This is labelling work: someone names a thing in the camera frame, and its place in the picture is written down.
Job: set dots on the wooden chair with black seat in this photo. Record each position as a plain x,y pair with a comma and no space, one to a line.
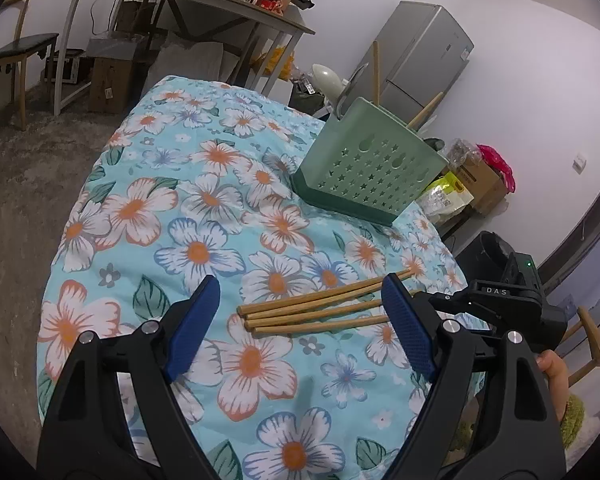
22,45

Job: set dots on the clear plastic container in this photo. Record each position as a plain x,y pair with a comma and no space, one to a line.
115,45

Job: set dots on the green perforated utensil holder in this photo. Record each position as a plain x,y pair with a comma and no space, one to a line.
370,165

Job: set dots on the open cardboard box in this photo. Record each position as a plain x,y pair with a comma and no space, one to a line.
482,185

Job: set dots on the light wooden chair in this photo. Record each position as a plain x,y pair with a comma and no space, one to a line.
597,340

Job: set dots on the grey-green bag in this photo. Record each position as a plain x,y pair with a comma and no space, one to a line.
305,95

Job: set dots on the pink plastic bag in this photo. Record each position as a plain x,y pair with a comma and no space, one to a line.
497,165

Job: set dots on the large cardboard box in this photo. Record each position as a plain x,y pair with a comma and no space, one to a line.
110,85

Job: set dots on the pale green plastic spoon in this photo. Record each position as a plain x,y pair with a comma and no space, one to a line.
327,80

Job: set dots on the floral blue blanket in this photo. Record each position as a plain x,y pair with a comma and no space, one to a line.
145,210

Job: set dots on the yellow-green bag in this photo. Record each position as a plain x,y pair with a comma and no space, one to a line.
445,195

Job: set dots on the black trash bin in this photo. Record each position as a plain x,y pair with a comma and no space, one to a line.
485,255

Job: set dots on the grey refrigerator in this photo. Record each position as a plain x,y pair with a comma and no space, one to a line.
420,40

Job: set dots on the person's right hand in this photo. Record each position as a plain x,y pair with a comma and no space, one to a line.
557,380

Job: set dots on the white wall socket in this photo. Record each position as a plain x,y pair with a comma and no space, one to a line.
579,162

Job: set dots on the orange bag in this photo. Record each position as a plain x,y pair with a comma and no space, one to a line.
280,62

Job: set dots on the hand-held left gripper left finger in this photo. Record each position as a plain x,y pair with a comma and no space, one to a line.
192,325

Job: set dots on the clear plastic bag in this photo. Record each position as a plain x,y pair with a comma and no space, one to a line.
462,152

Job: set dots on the small white appliance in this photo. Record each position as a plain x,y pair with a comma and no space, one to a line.
65,67

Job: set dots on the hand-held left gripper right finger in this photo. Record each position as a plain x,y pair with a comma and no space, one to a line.
410,330

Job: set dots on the grey pillow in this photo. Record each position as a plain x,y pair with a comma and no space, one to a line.
190,62

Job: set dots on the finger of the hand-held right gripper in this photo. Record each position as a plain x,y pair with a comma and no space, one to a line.
455,302

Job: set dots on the green plush item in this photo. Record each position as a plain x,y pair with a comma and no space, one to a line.
572,425

